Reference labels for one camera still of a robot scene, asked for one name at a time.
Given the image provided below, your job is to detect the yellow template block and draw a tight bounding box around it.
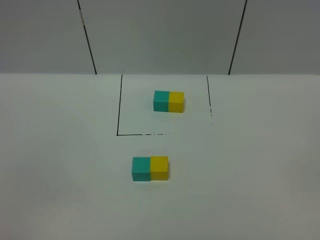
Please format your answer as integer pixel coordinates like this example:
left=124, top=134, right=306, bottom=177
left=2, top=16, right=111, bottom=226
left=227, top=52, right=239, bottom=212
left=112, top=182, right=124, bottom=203
left=168, top=91, right=185, bottom=113

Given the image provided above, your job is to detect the teal template block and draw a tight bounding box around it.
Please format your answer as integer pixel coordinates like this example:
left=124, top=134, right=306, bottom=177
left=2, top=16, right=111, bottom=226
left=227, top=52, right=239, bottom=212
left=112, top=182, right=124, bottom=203
left=153, top=90, right=170, bottom=112

